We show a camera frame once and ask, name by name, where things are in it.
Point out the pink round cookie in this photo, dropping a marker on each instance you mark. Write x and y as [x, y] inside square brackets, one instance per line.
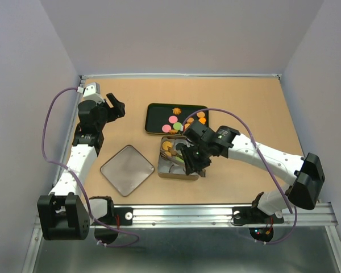
[166, 128]
[173, 119]

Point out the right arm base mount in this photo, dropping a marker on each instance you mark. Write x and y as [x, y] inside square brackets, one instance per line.
[248, 215]

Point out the green round cookie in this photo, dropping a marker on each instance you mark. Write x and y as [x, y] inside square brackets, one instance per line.
[177, 126]

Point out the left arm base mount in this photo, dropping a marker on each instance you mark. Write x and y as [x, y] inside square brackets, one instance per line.
[118, 216]

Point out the metal tongs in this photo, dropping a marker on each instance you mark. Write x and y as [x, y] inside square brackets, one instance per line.
[163, 155]

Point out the small tan round cookie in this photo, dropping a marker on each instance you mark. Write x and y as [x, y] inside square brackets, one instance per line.
[200, 114]

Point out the tin lid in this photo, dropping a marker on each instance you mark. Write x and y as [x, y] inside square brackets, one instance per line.
[126, 170]

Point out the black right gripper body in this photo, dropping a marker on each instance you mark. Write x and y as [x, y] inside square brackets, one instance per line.
[202, 144]

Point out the black cookie tray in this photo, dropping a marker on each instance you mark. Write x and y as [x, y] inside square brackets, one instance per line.
[158, 115]

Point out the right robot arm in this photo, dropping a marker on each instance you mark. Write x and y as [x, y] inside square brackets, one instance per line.
[304, 176]

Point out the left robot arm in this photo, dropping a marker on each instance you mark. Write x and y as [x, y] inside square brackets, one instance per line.
[66, 213]

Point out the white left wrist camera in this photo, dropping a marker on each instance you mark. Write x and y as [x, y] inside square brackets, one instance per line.
[91, 92]

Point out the aluminium front rail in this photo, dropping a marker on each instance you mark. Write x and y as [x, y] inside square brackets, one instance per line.
[192, 216]

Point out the orange swirl cookie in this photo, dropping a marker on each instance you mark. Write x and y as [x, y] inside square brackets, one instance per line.
[176, 111]

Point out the orange leaf cookie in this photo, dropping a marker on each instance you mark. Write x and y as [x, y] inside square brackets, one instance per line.
[174, 131]

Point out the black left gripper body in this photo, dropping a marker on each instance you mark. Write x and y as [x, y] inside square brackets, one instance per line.
[107, 114]

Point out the black round cookie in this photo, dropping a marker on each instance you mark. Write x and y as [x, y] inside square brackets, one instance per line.
[179, 146]

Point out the square cookie tin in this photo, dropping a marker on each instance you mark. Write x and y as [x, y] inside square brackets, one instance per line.
[170, 175]

